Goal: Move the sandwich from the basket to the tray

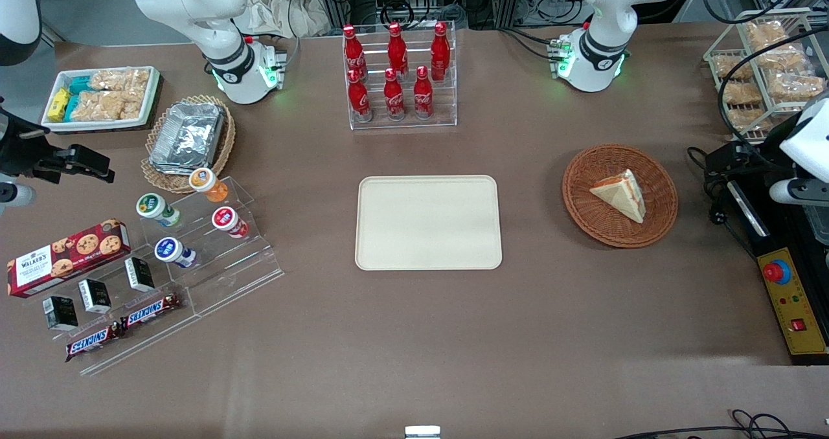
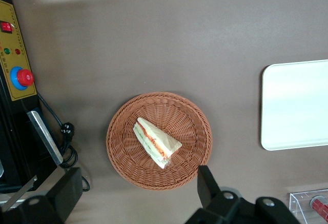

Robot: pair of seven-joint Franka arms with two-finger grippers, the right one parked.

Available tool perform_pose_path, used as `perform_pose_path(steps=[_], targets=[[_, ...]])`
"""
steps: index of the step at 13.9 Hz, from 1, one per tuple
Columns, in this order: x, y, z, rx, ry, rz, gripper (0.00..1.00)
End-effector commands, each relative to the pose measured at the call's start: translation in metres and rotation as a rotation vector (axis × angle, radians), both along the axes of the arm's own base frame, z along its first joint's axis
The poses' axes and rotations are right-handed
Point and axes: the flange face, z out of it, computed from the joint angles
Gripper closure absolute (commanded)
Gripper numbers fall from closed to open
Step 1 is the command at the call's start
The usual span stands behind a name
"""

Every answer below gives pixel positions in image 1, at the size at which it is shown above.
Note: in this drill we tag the Snickers chocolate bar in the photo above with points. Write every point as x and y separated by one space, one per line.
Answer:
150 311
94 342

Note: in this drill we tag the yellow snack packet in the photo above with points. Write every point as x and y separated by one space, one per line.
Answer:
58 104

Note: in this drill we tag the small black carton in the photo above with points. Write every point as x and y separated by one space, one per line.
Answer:
139 274
94 296
60 313

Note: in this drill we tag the clear acrylic bottle rack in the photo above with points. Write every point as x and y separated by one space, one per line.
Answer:
447 105

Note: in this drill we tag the red cola bottle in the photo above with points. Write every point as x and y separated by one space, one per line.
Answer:
397 49
393 96
353 52
440 52
359 97
423 94

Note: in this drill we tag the black countertop appliance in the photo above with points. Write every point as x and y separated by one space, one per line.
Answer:
777 232

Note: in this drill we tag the blue label gum jar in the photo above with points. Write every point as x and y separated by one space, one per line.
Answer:
168 250

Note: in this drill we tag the clear acrylic stepped stand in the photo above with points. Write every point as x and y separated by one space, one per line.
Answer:
149 342
239 270

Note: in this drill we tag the yellow emergency stop panel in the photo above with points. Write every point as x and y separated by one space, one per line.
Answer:
800 296

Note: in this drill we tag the red label gum jar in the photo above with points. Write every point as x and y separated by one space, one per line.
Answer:
225 219

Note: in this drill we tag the crumpled beige bag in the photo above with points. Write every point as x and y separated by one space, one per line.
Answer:
272 8

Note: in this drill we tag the green label gum jar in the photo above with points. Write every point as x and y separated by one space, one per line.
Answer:
152 206

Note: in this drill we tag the small silver metal bracket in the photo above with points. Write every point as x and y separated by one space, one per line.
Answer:
422 432

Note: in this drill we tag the triangular white bread sandwich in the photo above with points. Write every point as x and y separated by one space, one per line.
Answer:
622 196

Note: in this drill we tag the light tan wicker basket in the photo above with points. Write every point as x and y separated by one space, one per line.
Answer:
223 147

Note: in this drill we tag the round brown wicker basket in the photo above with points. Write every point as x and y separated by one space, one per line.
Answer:
583 167

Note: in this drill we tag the stacked aluminium foil containers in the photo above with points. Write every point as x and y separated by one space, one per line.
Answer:
188 138

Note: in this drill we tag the orange label gum jar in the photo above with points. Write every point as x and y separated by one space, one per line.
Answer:
204 181

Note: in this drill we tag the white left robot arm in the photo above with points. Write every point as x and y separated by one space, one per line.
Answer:
609 11

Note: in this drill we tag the beige plastic serving tray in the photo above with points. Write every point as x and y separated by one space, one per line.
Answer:
427 222

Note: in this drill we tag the teal snack packet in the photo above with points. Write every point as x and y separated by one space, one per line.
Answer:
80 85
72 107

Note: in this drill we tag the rice cracker snack bag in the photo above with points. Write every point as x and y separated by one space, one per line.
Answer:
110 105
743 92
764 34
123 79
745 118
796 87
787 57
735 67

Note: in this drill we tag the white rectangular snack tray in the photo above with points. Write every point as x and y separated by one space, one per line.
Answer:
153 96

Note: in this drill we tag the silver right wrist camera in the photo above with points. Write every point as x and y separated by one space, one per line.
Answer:
16 195

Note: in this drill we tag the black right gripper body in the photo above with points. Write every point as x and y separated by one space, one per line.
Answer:
21 152

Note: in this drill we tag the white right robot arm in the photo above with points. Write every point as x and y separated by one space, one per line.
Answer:
201 11

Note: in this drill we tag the clear glass dish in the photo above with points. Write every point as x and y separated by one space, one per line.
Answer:
819 225

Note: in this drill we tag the red Walkers cookie box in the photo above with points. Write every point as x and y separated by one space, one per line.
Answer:
65 261

